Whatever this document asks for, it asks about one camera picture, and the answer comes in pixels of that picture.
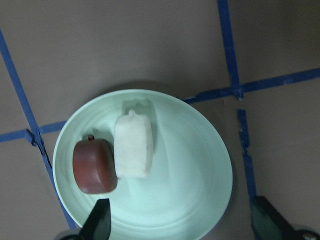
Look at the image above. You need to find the light green plate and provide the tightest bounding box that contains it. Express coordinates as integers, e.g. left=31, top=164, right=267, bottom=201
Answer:
left=51, top=89, right=234, bottom=240

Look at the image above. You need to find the white steamed bun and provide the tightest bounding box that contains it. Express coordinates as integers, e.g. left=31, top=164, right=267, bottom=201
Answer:
left=113, top=109, right=153, bottom=178

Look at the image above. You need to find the brown steamed bun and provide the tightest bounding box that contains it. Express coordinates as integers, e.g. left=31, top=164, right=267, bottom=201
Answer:
left=72, top=134, right=118, bottom=194

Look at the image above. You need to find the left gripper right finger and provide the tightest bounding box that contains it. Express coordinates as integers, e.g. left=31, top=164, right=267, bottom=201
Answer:
left=251, top=196, right=320, bottom=240

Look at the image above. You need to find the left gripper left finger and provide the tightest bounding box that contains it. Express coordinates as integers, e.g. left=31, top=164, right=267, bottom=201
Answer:
left=55, top=198, right=111, bottom=240

